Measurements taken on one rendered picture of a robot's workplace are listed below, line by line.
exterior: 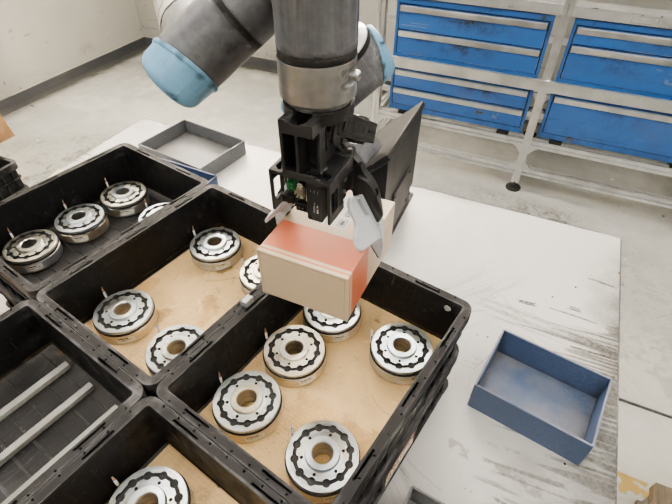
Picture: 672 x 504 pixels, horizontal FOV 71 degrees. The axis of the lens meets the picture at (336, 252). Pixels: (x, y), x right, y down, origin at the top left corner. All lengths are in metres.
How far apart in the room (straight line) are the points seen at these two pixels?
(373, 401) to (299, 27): 0.55
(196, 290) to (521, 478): 0.66
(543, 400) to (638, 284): 1.52
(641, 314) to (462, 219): 1.18
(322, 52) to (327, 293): 0.27
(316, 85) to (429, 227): 0.88
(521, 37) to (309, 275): 2.06
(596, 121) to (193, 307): 2.13
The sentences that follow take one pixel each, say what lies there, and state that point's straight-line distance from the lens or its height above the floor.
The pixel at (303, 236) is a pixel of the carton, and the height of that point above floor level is 1.12.
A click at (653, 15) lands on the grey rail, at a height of 0.93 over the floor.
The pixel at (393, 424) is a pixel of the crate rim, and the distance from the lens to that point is 0.64.
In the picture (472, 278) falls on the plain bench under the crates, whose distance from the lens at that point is 1.16.
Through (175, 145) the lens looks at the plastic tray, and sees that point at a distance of 1.68.
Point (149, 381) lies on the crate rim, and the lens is 0.72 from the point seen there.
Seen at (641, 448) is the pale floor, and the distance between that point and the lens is 1.92.
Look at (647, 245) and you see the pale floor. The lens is 2.70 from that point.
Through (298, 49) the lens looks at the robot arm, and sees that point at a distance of 0.43.
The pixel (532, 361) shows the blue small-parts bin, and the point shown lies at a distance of 1.01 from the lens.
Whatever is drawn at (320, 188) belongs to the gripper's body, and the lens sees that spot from 0.47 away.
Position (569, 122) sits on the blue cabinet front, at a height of 0.43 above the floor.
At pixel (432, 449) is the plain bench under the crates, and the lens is 0.89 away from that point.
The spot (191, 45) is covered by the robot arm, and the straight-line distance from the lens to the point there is 0.52.
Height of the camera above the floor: 1.50
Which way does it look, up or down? 43 degrees down
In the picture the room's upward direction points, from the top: straight up
